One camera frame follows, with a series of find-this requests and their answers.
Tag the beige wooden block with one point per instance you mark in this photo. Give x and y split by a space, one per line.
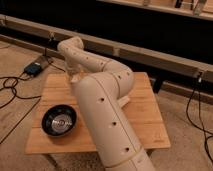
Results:
123 101

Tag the grey metal floor rail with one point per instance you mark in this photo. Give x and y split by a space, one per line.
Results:
162 65

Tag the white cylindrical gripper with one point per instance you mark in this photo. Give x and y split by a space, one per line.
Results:
73 70

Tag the wooden table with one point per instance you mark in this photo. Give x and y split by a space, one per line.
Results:
142 111

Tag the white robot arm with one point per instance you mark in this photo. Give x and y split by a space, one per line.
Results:
97 96

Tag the black bowl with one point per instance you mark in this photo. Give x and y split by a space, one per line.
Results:
59 120

